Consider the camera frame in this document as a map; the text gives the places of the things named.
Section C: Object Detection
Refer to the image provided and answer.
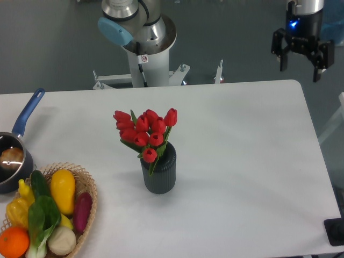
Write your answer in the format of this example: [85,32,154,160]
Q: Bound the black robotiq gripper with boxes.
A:
[271,10,335,82]

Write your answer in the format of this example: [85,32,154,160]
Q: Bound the red tulip bouquet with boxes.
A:
[113,108,178,176]

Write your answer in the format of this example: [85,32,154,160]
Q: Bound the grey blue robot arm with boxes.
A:
[98,1,334,82]

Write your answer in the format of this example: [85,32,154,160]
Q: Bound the dark grey ribbed vase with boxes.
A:
[140,142,177,194]

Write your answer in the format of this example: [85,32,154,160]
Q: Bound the blue transparent container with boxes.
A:
[320,0,343,47]

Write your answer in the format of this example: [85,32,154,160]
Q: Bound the black device at edge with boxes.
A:
[324,218,343,246]

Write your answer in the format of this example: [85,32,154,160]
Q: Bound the woven wicker basket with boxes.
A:
[1,162,97,257]

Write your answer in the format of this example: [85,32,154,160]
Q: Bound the purple eggplant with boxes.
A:
[73,192,92,233]

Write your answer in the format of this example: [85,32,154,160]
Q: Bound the yellow squash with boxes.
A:
[50,169,76,216]

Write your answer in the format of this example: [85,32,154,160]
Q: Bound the yellow banana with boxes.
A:
[60,214,74,230]

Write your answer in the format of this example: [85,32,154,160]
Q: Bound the dark green cucumber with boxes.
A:
[30,170,51,199]

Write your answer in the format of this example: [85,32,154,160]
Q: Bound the green bok choy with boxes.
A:
[25,196,61,257]

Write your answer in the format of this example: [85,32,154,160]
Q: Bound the small yellow gourd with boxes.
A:
[18,179,35,205]

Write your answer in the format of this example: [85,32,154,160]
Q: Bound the brown bread roll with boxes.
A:
[1,147,24,170]

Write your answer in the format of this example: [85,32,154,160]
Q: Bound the yellow bell pepper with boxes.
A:
[6,198,29,230]

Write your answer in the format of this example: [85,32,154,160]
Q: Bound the orange fruit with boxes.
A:
[1,227,30,258]

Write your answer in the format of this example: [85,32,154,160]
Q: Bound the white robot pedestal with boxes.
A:
[93,15,191,90]

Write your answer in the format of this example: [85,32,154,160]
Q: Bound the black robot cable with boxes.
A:
[135,41,149,88]

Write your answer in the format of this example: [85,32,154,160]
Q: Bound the blue handled saucepan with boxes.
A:
[1,88,45,194]

